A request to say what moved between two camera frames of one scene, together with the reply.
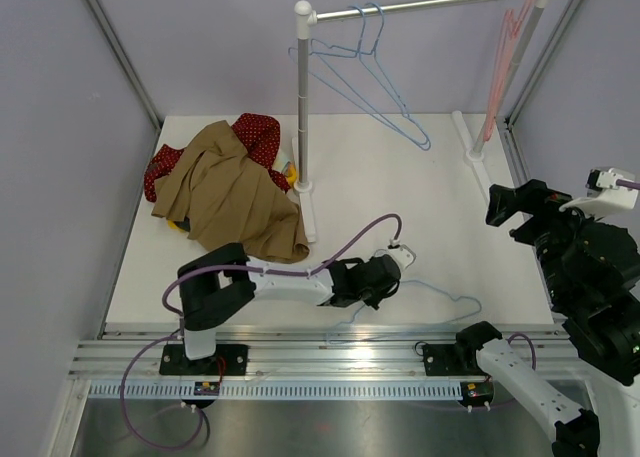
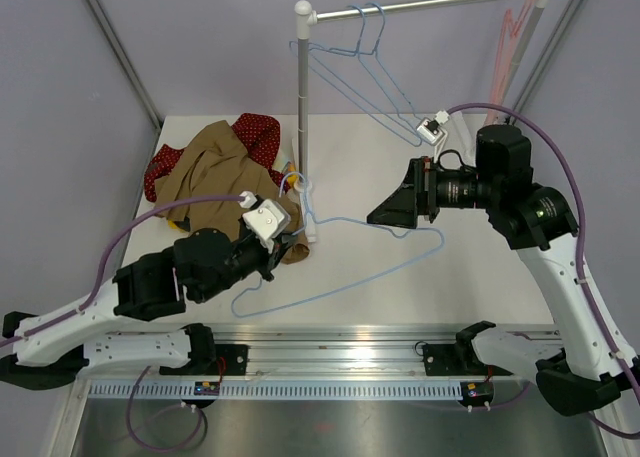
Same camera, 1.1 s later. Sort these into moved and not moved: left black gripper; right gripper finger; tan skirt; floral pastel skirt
Moved: left black gripper; right gripper finger
Not moved: floral pastel skirt; tan skirt
